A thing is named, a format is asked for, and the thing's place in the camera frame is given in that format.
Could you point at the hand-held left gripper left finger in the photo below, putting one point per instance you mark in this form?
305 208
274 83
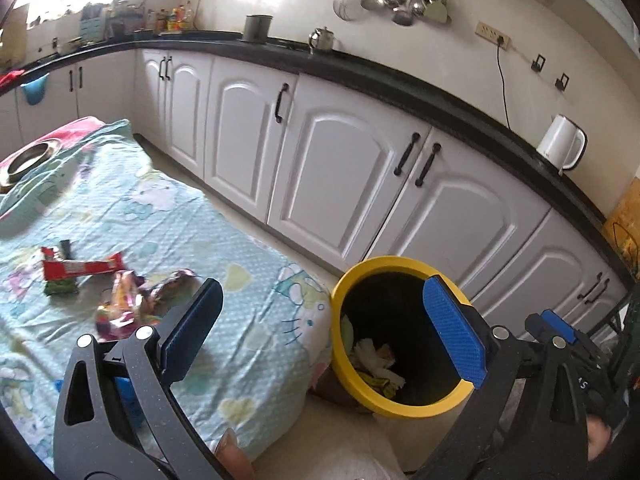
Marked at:
192 325

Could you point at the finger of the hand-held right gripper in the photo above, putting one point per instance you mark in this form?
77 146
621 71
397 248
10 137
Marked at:
557 321
535 329

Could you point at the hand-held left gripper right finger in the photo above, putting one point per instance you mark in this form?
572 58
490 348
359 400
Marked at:
452 330

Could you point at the pink orange wrapper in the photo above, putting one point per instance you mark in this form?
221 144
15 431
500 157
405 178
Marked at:
120 305

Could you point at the yellow rimmed trash bin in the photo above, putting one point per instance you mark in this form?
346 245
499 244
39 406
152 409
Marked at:
380 305

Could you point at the trash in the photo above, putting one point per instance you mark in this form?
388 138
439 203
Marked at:
372 355

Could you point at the yellow wrapper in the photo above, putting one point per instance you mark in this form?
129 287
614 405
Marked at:
382 384

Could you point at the pale green packet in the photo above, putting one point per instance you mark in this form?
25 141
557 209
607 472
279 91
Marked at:
348 332

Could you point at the red snack wrapper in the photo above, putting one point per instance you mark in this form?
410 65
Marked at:
75 269

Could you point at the green wrapper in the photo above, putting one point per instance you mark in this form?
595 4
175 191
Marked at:
60 287

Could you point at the small black item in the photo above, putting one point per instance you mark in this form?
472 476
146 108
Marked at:
65 247

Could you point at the person's right hand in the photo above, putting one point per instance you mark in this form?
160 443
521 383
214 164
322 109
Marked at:
597 440

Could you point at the light green cartoon printed blanket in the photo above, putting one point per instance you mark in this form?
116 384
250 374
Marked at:
175 220

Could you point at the wooden cutting board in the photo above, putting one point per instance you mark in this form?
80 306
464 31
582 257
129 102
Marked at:
622 225

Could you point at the white electric kettle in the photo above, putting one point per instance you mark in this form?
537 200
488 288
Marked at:
557 142

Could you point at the white base cabinets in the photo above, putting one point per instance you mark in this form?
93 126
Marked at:
340 160

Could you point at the metal bowl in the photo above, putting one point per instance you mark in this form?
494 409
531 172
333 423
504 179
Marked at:
27 162

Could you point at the black kitchen countertop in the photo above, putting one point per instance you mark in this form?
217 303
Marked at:
400 87

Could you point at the blue hanging plastic basket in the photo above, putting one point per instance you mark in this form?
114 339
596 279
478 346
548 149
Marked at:
35 91

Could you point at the dark metal pot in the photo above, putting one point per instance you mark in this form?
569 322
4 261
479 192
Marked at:
257 29

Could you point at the group of condiment bottles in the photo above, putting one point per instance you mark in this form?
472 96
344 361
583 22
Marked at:
175 20

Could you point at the red cloth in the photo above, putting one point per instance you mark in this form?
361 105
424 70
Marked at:
10 78

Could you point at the teal plastic basket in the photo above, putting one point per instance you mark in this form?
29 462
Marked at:
94 30

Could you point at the dish rack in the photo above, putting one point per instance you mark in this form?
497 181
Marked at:
125 20

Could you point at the steel teapot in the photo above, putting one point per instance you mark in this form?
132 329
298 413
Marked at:
321 40

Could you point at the large steel ladle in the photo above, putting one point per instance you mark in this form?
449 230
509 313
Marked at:
402 17

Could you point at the black wall hook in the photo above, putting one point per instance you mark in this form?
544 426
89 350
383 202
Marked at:
538 63
561 82

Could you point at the beige wall power strip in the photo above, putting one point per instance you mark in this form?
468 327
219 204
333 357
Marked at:
492 35

